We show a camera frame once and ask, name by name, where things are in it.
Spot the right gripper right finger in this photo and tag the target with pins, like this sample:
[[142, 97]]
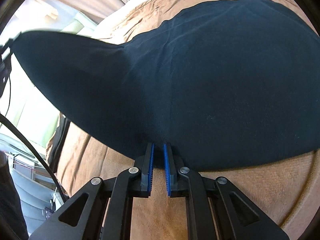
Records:
[[170, 170]]

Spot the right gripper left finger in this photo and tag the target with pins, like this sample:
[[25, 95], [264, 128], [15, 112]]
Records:
[[147, 170]]

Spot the black teddy bear t-shirt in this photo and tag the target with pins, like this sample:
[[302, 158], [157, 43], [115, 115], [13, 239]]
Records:
[[227, 83]]

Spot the dark sleeve left forearm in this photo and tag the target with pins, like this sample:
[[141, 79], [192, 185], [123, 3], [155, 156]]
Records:
[[13, 225]]

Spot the cream white duvet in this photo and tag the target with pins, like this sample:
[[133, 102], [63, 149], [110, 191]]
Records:
[[111, 23]]

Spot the brown bed blanket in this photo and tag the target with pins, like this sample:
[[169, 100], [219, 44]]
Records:
[[215, 207]]

